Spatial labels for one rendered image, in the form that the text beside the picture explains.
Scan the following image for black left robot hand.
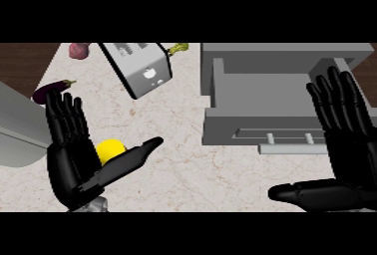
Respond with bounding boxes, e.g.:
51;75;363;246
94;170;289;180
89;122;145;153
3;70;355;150
45;89;166;212

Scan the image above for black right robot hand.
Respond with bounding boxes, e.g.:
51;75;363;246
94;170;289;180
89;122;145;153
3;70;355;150
267;66;377;213

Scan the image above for yellow cup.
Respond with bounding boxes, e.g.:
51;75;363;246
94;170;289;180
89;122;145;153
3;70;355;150
95;138;131;166

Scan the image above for grey appliance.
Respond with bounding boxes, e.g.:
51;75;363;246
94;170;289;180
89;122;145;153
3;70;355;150
0;81;55;168

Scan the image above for purple eggplant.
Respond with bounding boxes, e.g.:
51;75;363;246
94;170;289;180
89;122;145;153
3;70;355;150
32;79;79;106

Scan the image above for grey cabinet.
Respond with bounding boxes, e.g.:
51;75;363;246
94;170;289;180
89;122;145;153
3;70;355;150
199;43;376;98

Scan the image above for silver toaster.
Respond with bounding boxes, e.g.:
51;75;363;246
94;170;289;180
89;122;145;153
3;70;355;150
98;43;175;101

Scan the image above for pink round vegetable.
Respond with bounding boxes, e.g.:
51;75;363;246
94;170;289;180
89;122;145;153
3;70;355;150
69;43;92;61

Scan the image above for green yellow vegetable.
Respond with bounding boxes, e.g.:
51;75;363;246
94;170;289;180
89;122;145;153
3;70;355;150
168;43;190;57

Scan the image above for grey drawer front with handle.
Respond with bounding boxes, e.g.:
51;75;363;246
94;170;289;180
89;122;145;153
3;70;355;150
202;108;377;155

